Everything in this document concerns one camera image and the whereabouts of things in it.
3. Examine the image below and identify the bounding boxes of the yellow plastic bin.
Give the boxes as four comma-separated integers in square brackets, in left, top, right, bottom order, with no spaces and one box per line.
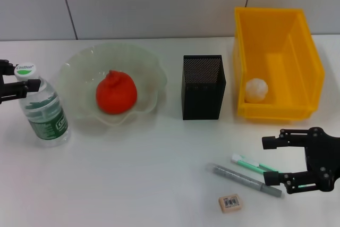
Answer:
[233,6,326,125]

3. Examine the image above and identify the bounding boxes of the white paper ball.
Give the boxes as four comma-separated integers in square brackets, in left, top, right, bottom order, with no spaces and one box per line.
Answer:
[244,78,269,103]

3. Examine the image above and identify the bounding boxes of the beige barcode eraser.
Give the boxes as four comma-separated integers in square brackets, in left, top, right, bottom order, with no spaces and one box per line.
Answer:
[218,195,243,214]

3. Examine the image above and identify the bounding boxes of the grey marker pen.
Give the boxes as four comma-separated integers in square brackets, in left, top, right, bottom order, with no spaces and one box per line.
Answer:
[205,162,283,199]

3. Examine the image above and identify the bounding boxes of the clear green-label water bottle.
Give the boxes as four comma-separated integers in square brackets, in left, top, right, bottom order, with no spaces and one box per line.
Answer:
[14,62,72,148]

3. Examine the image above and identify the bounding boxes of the translucent glass fruit plate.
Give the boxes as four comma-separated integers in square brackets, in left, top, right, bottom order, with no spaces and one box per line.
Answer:
[56,41,168,133]

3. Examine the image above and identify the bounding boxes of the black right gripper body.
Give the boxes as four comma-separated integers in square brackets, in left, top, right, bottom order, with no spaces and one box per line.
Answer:
[303,127,340,193]

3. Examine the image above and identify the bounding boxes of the mint green utility knife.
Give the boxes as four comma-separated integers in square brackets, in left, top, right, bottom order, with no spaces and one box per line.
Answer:
[230,153,315,189]

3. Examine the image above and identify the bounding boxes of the black mesh pen holder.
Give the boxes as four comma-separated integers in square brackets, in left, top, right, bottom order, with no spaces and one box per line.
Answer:
[181,54,227,121]

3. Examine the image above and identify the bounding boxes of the orange fruit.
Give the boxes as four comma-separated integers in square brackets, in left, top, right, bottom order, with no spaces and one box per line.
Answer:
[96,70,139,115]

